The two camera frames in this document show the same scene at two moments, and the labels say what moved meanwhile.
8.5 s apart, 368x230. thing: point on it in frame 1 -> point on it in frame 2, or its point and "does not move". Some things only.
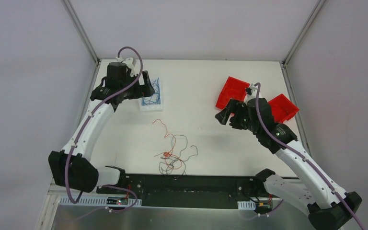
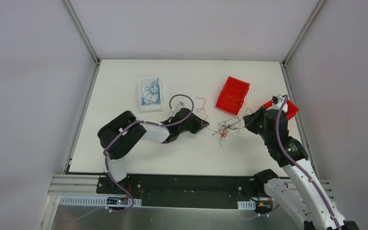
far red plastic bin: (234, 89) does not move
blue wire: (155, 98) does not move
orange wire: (173, 161) -> (224, 130)
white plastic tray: (155, 102) does not move
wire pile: (168, 166) -> (233, 123)
